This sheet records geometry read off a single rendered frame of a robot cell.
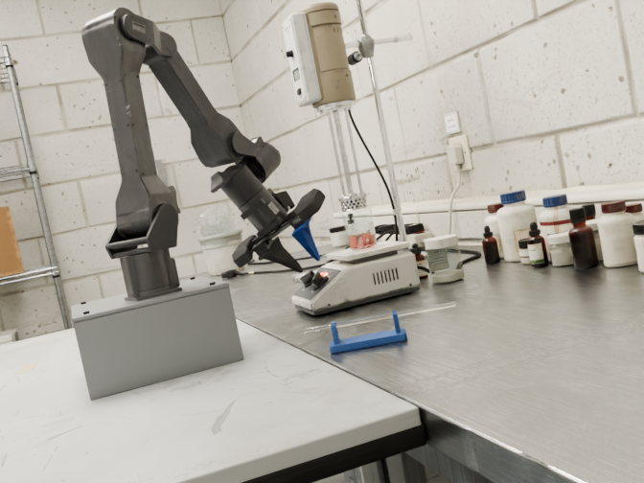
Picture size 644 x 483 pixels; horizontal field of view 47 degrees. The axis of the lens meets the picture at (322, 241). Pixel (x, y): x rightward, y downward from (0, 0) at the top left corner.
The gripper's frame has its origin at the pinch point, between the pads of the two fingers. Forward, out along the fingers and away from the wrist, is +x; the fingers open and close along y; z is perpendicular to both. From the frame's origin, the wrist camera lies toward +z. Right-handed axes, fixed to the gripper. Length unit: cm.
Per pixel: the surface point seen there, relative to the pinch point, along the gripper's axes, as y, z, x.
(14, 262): 167, 134, -35
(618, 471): -42, -72, 8
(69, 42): 123, 213, -95
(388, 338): -16.8, -31.0, 9.1
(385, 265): -9.9, 1.6, 11.3
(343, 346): -11.9, -32.2, 6.3
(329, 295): -1.3, -4.8, 8.2
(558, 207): -36.5, 15.1, 24.1
